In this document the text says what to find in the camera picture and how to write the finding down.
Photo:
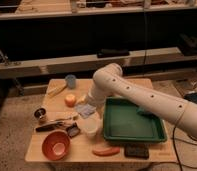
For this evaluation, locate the orange bowl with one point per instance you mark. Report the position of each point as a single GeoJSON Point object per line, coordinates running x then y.
{"type": "Point", "coordinates": [56, 145]}

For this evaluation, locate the black power adapter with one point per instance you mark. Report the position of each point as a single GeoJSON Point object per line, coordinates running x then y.
{"type": "Point", "coordinates": [192, 97]}

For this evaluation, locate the black handled tool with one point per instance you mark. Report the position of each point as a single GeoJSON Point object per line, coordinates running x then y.
{"type": "Point", "coordinates": [48, 127]}

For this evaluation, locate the silver fork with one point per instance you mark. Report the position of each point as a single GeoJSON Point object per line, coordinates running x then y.
{"type": "Point", "coordinates": [64, 119]}

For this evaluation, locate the black rectangular block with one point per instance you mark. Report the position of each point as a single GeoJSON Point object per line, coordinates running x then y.
{"type": "Point", "coordinates": [138, 151]}

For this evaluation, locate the green plastic tray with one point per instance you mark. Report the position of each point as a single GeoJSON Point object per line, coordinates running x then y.
{"type": "Point", "coordinates": [123, 123]}

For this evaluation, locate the small dark box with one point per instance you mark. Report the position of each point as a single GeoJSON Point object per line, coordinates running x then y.
{"type": "Point", "coordinates": [73, 130]}

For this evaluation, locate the small metal cup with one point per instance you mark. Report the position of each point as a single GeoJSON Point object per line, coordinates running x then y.
{"type": "Point", "coordinates": [40, 115]}

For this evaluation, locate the blue cup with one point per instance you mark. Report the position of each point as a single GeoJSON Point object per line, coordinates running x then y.
{"type": "Point", "coordinates": [71, 81]}

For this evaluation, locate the orange round fruit toy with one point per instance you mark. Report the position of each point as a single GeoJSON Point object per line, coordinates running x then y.
{"type": "Point", "coordinates": [70, 100]}

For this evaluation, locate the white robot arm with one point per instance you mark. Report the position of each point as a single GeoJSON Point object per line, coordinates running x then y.
{"type": "Point", "coordinates": [108, 80]}

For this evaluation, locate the white paper cup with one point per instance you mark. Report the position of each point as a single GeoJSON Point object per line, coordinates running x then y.
{"type": "Point", "coordinates": [90, 127]}

